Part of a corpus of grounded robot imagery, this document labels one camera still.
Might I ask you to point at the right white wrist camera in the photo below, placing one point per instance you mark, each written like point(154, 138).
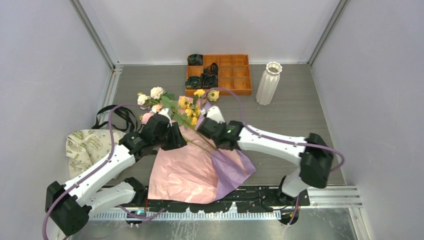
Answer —
point(214, 113)

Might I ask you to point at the black ribbon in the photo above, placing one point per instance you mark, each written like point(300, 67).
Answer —
point(122, 119)

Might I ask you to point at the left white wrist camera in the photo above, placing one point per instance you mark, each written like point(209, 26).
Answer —
point(166, 112)

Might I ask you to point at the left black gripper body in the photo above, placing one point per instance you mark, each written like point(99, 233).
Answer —
point(170, 140)

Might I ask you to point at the dark rolled cloth bottom-left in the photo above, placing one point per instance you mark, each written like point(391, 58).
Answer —
point(193, 83)

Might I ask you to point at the dark rolled cloth middle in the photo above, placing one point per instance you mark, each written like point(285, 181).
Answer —
point(212, 69)

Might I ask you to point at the grey slotted cable duct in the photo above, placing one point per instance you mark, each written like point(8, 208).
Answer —
point(116, 214)

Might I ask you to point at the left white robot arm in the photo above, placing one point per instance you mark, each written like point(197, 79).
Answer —
point(70, 205)

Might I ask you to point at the white ribbed ceramic vase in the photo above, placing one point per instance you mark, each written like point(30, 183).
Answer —
point(268, 83)

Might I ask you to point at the pink wrapping paper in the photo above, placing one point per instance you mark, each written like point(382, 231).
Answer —
point(185, 174)

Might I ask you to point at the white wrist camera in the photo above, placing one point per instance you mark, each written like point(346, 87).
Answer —
point(166, 112)
point(214, 113)

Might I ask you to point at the orange wooden compartment tray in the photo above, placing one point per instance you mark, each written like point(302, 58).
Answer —
point(233, 72)

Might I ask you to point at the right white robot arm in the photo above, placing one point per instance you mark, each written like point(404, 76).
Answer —
point(311, 155)

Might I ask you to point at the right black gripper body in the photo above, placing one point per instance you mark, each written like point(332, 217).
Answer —
point(217, 145)

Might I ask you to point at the purple wrapping paper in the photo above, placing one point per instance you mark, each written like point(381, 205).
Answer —
point(232, 169)

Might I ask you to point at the dark rolled cloth top-left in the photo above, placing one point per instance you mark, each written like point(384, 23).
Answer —
point(195, 60)

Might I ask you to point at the yellow flower stem bunch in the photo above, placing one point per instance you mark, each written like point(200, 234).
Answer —
point(188, 116)

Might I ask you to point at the pink and white flower bunch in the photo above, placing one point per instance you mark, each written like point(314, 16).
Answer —
point(157, 100)

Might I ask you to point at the cream patterned cloth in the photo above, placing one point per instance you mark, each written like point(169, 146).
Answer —
point(85, 148)

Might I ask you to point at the dark rolled cloth bottom-centre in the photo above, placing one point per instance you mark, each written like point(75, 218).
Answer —
point(209, 81)

